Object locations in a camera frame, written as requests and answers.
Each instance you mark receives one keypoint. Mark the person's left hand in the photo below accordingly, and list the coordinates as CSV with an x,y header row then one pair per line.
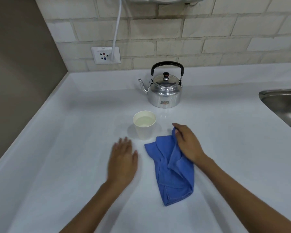
x,y
121,164

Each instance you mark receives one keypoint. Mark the person's right thumb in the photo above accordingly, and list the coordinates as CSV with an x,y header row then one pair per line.
x,y
177,135

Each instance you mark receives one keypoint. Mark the white paper cup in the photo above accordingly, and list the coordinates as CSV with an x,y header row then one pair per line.
x,y
144,129

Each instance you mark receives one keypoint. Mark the person's left forearm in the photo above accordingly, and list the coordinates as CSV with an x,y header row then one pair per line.
x,y
92,208

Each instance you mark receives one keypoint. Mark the blue microfibre cloth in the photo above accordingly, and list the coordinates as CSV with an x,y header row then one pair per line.
x,y
174,177

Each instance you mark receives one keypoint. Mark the stainless steel sink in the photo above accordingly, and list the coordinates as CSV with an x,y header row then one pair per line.
x,y
285,106

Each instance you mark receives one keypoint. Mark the person's left thumb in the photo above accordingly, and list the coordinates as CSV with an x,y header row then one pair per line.
x,y
135,158

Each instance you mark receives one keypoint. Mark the person's right hand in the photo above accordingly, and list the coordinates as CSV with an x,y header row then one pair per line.
x,y
190,145

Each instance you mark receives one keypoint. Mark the silver kettle lid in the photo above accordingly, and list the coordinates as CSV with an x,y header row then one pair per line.
x,y
166,81

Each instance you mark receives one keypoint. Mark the white wall socket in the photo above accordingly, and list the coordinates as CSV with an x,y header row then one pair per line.
x,y
99,55

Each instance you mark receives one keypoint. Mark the person's right forearm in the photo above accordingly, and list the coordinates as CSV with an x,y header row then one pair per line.
x,y
242,198

